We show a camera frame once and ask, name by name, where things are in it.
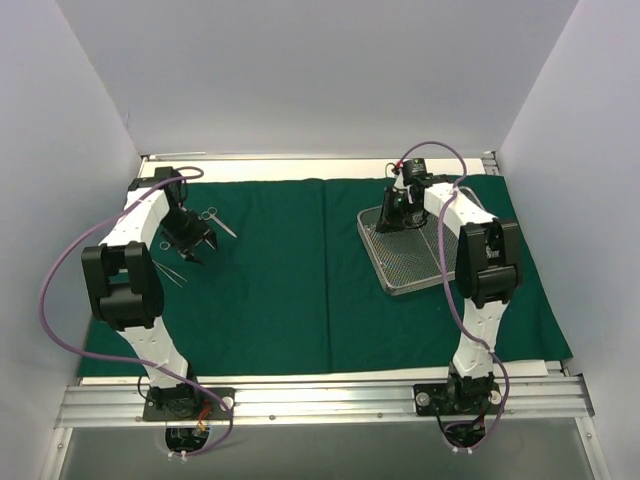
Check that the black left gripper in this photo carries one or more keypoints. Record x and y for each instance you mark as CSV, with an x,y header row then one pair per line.
x,y
198,241

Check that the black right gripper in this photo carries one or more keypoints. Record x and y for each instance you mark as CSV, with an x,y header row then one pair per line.
x,y
393,216

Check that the small silver scissors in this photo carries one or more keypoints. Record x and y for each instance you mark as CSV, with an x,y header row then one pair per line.
x,y
211,213

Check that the metal mesh instrument tray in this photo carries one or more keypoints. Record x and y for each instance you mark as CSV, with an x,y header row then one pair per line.
x,y
413,259

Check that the silver forceps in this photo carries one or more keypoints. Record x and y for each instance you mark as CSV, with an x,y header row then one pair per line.
x,y
172,275

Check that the green surgical cloth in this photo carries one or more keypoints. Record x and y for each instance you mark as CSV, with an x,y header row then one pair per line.
x,y
290,289

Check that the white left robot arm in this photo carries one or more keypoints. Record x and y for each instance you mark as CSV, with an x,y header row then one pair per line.
x,y
123,284

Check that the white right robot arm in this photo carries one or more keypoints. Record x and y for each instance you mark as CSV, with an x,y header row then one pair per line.
x,y
488,260

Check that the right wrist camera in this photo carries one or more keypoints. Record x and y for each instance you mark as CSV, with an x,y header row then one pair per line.
x,y
414,170

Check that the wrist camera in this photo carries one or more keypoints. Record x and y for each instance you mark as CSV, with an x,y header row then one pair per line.
x,y
164,173
414,170

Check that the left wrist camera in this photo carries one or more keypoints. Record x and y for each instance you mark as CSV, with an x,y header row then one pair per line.
x,y
164,173

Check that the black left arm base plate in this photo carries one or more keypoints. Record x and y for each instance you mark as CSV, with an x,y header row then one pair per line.
x,y
181,403

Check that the aluminium frame rail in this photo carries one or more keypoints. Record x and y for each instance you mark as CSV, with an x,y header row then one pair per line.
x,y
115,402

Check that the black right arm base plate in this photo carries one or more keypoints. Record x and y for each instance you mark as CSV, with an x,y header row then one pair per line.
x,y
457,398

